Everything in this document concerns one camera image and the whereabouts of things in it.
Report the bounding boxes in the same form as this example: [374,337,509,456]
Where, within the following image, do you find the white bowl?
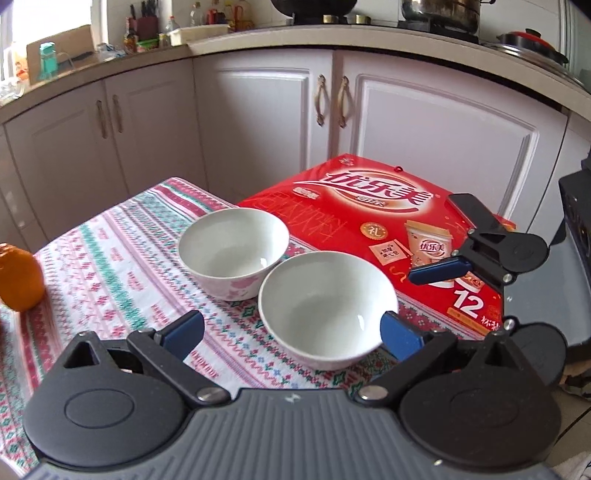
[257,251,399,371]
[177,208,290,301]

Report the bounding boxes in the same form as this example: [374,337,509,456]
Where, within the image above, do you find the white kitchen cabinets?
[1,49,590,251]

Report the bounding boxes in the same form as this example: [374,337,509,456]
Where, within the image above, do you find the patterned tablecloth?
[0,176,463,476]

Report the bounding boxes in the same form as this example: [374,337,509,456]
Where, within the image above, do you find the red gift box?
[241,154,503,339]

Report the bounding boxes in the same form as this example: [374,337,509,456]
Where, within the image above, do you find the bumpy orange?
[0,243,45,313]

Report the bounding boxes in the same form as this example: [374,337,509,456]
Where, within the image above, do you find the steel pot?
[401,0,496,34]

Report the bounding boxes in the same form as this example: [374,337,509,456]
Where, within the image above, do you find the black wok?
[271,0,356,25]

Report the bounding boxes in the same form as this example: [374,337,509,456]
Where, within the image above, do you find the teal water bottle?
[39,41,58,81]

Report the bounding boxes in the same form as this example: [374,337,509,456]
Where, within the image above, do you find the cardboard box on counter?
[26,24,95,85]

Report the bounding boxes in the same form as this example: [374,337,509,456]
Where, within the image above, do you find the knife block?
[129,0,159,41]

